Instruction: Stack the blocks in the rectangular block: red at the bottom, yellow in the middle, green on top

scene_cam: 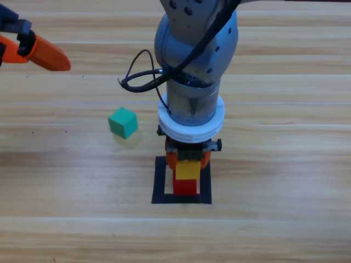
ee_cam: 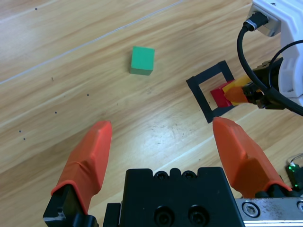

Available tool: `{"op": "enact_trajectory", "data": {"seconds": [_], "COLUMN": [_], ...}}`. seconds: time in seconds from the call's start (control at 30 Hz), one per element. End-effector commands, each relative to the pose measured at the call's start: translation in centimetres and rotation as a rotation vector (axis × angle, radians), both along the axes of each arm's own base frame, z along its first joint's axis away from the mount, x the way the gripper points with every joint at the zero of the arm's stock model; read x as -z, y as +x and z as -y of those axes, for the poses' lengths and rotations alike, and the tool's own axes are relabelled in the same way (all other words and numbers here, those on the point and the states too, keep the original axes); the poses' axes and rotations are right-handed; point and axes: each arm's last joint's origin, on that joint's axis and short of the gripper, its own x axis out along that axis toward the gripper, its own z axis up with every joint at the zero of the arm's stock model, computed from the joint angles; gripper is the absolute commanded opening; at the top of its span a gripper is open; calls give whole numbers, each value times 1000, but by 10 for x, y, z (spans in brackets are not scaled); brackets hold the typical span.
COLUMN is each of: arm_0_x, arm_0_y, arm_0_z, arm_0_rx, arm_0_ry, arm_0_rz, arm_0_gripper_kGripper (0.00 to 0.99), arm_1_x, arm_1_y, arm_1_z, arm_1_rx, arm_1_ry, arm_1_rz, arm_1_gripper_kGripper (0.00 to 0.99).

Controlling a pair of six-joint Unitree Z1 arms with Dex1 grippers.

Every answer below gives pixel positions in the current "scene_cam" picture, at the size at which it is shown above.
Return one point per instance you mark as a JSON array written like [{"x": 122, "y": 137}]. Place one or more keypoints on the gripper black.
[
  {"x": 189, "y": 153},
  {"x": 11, "y": 26}
]

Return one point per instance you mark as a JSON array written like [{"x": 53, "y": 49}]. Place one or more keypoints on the yellow cube block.
[{"x": 187, "y": 171}]

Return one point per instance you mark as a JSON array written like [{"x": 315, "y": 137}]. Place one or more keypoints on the red cube block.
[{"x": 185, "y": 187}]

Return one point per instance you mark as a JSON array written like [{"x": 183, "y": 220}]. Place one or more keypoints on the green cube block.
[{"x": 123, "y": 123}]

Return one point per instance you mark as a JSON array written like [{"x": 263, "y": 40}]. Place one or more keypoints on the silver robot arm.
[{"x": 175, "y": 49}]

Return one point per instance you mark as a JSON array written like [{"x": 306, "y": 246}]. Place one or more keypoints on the white round wrist flange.
[{"x": 192, "y": 134}]

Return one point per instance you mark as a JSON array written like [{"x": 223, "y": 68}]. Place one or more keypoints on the black tape square outline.
[{"x": 159, "y": 183}]

